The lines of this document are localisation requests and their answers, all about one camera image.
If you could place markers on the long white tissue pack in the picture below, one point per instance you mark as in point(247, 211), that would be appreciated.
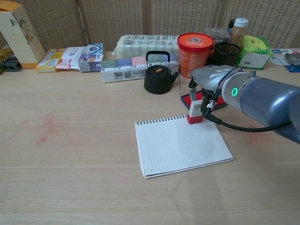
point(140, 44)

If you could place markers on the yellow box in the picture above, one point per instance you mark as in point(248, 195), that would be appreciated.
point(49, 61)

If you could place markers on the black teapot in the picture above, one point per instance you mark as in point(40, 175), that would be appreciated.
point(157, 82)

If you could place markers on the white spiral notepad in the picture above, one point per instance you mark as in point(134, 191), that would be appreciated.
point(182, 150)

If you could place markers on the pink wet wipes pack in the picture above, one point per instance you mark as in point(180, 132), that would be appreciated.
point(70, 56)

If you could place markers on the small purple box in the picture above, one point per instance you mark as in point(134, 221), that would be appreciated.
point(87, 63)

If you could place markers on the blue blister card clips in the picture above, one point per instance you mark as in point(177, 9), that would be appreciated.
point(291, 61)

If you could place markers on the woven folding screen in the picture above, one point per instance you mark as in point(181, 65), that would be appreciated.
point(117, 18)

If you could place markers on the dark tape dispenser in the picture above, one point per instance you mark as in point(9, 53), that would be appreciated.
point(10, 65)

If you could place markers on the tall cream orange carton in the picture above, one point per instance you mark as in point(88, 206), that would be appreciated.
point(18, 37)

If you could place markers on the small rubber stamp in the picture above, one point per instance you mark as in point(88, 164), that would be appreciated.
point(194, 117)

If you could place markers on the clear round disc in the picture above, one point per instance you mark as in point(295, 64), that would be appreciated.
point(275, 61)

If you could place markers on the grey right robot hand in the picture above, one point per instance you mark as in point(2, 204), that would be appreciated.
point(211, 77)

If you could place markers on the brown bottle white cap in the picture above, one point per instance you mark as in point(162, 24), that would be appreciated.
point(237, 32)

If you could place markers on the orange lidded tub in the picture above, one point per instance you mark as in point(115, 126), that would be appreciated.
point(194, 54)

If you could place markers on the black mesh pen holder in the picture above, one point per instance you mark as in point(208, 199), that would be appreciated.
point(226, 56)

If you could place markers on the red ink pad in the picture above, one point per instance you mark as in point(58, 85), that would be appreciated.
point(185, 97)

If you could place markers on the gold foil packet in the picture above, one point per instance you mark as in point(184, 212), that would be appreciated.
point(4, 52)

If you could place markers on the blue and white pack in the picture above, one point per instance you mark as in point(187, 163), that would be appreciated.
point(95, 49)

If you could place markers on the multicolour pocket tissue pack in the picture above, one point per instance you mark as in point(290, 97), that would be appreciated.
point(122, 68)

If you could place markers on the green tissue box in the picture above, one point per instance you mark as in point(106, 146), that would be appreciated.
point(253, 51)

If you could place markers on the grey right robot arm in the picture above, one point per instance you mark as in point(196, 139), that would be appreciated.
point(269, 98)

